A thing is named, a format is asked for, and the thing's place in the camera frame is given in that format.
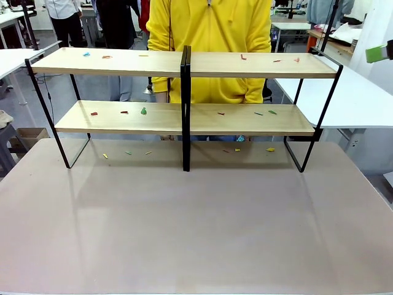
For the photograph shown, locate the white paper sheet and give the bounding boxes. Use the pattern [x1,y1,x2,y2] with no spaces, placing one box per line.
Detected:
[327,21,364,42]

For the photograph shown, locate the wooden background table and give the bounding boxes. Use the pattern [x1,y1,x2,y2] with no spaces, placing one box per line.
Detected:
[306,29,363,65]

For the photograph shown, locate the large white side table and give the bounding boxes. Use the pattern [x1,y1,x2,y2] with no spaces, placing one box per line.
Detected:
[273,66,393,154]

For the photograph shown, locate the black stand pole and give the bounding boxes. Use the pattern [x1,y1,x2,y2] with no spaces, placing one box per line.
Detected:
[319,0,340,56]
[21,0,40,50]

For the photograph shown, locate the grey-blue hanging jacket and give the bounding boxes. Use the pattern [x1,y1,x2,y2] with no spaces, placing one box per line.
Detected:
[306,0,354,25]

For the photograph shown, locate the white background desk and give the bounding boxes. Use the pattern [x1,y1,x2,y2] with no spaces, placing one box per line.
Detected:
[0,10,34,50]
[271,21,311,53]

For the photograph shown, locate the person in yellow hoodie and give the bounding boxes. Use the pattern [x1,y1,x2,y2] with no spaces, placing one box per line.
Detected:
[146,0,273,143]

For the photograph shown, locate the person in red jacket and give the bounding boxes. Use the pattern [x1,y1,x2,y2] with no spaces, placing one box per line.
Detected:
[137,0,154,93]

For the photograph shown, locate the person in dark clothes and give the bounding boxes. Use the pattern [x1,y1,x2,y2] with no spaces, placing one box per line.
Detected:
[95,0,138,102]

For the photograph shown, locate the grey slatted crate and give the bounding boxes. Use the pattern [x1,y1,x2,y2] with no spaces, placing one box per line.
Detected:
[80,14,102,47]

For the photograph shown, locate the person in white shirt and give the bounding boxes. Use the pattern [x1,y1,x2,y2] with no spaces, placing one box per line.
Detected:
[44,0,84,49]

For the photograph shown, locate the cardboard box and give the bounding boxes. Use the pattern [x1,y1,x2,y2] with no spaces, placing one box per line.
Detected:
[10,127,50,154]

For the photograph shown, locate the beige cloth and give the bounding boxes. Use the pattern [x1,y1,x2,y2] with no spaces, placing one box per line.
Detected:
[0,109,15,130]

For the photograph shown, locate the wooden two-tier shelf black frame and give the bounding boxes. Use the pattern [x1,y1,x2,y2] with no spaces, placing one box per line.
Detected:
[185,45,344,173]
[24,45,189,172]

